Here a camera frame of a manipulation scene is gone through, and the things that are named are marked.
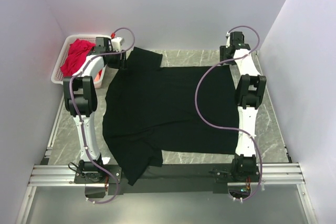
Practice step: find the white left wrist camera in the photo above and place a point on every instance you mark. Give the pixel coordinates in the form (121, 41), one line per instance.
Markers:
(116, 42)

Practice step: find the aluminium frame rail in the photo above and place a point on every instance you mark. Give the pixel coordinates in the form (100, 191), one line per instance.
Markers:
(52, 197)

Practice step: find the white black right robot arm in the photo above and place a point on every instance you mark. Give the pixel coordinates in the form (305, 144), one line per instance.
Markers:
(249, 95)

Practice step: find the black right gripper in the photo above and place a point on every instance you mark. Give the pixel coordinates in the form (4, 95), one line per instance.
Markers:
(222, 51)

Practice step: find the white plastic laundry basket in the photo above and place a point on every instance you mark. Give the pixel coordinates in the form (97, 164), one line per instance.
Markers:
(57, 75)

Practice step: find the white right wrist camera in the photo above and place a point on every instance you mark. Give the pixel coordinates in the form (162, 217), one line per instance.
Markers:
(227, 39)

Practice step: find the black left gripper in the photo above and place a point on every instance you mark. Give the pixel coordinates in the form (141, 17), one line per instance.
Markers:
(120, 64)

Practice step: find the black t shirt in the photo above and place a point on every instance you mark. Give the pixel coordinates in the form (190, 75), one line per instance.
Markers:
(151, 109)

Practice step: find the black base crossbar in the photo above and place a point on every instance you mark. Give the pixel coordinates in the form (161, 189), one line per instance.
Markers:
(173, 178)

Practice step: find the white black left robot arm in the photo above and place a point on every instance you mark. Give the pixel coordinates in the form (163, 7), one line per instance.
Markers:
(84, 62)

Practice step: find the red t shirt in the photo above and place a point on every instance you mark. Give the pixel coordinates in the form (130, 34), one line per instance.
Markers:
(77, 53)

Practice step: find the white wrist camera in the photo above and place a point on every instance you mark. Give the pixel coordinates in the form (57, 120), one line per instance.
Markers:
(116, 42)
(227, 39)

